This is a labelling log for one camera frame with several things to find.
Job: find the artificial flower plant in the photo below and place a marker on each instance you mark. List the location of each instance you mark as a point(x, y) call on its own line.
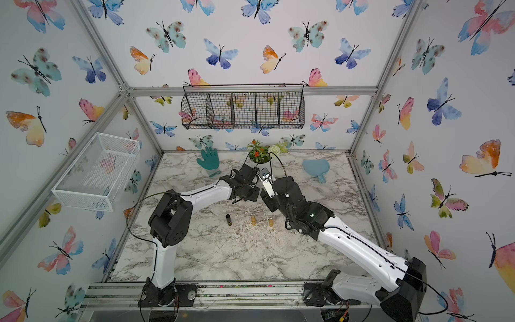
point(260, 153)

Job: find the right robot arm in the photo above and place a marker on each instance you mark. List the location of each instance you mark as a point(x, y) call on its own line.
point(397, 285)

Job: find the light blue handled dish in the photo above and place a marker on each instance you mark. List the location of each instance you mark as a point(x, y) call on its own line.
point(317, 168)

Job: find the white mesh wall basket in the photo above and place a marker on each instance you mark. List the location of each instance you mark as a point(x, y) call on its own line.
point(95, 176)

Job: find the black wire wall basket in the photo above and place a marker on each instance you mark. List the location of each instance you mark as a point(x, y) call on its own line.
point(243, 107)

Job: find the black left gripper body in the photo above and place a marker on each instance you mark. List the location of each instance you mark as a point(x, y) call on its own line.
point(251, 194)

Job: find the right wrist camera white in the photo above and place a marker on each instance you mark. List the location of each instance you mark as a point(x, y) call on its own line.
point(266, 180)

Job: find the black lipstick tube lessxcoco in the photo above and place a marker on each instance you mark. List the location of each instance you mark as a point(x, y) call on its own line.
point(228, 220)

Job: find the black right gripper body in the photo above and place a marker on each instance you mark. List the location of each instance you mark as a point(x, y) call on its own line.
point(272, 204)

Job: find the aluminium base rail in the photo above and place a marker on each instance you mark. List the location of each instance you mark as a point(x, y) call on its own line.
point(204, 296)

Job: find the teal hand-shaped silicone mat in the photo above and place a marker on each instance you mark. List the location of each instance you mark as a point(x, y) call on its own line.
point(209, 161)

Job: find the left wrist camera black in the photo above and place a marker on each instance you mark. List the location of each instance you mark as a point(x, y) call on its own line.
point(246, 175)

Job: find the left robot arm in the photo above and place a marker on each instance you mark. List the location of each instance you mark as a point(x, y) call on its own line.
point(169, 224)

